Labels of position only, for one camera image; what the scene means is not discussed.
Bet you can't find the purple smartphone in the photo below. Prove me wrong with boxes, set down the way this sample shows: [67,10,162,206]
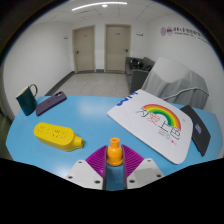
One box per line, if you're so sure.
[35,91,68,117]

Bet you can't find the white cable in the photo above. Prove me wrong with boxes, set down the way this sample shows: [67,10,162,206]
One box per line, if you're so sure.
[162,86,209,102]

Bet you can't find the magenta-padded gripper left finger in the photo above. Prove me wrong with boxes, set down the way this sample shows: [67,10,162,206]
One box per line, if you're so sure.
[65,144,109,191]

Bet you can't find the teal mug with gold handle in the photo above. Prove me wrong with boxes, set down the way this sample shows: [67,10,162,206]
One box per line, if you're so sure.
[15,83,39,117]

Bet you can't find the black bag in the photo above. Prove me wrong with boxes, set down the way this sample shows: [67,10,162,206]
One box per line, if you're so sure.
[129,58,151,71]

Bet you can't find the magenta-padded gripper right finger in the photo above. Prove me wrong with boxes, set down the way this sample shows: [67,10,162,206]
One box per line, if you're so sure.
[121,143,165,191]

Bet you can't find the white board with rainbow print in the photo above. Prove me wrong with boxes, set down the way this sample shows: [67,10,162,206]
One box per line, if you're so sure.
[106,88,194,165]

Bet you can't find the grey sofa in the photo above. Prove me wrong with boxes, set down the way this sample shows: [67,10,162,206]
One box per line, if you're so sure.
[125,56,156,95]

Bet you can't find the wall logo lettering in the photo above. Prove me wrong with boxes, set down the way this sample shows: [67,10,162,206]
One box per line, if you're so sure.
[160,25,209,44]

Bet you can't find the furniture under grey cloth cover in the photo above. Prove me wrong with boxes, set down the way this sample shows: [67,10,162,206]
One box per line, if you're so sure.
[141,56,210,110]

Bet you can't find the beige door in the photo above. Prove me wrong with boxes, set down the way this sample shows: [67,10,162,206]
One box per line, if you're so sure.
[71,25,97,74]
[104,23,132,73]

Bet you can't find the orange charger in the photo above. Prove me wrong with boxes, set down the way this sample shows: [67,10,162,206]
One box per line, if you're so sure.
[106,137,124,167]

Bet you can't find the long ceiling light strip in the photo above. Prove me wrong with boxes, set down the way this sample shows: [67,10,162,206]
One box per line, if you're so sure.
[71,1,128,12]

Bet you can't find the yellow power strip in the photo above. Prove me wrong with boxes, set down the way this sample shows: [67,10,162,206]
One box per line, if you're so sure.
[33,122,85,153]

